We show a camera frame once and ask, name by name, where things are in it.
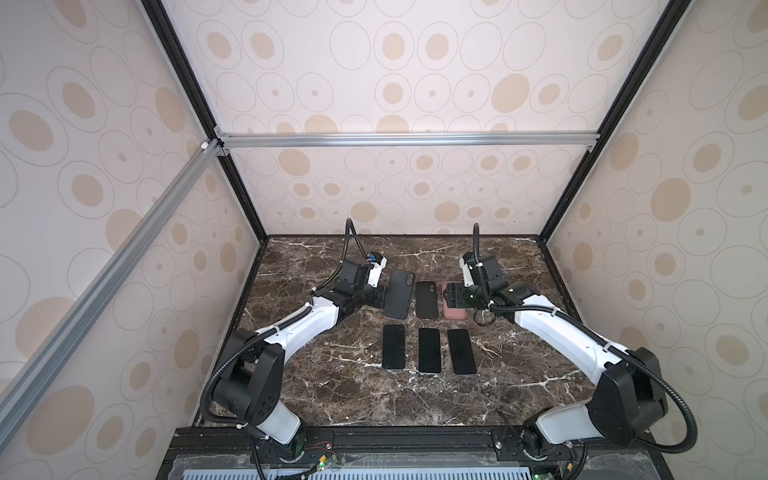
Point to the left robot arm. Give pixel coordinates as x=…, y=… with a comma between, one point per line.
x=244, y=388

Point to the black phone case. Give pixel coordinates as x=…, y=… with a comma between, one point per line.
x=426, y=300

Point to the black frame post right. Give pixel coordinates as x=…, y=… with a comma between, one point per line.
x=651, y=50

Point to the black frame post left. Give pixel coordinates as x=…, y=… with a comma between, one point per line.
x=163, y=28

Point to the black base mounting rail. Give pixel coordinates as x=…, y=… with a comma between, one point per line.
x=400, y=453

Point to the black phone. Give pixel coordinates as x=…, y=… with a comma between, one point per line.
x=393, y=347
x=429, y=351

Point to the horizontal aluminium rail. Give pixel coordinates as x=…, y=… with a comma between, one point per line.
x=426, y=139

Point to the black frame post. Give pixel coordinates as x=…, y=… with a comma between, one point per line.
x=651, y=50
x=163, y=28

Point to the diagonal aluminium rail left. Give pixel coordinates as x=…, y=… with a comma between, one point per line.
x=47, y=362

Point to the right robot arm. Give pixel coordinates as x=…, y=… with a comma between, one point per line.
x=630, y=393

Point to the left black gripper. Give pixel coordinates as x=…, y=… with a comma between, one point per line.
x=379, y=297

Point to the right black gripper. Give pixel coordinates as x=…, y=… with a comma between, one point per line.
x=454, y=295

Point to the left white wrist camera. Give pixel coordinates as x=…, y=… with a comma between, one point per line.
x=377, y=262

